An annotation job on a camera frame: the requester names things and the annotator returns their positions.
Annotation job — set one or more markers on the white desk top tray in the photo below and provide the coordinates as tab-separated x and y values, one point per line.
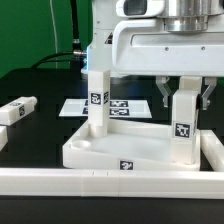
129	146

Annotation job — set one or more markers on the white fence rail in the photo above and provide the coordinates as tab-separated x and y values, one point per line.
71	182
213	149

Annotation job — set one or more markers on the white right fence rail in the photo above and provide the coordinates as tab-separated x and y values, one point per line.
213	149

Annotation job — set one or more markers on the white U-shaped marker base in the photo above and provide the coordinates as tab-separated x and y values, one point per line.
118	108

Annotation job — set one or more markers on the white front fence rail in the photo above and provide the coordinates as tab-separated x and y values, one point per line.
71	182

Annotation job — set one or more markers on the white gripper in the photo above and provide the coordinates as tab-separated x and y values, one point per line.
143	47

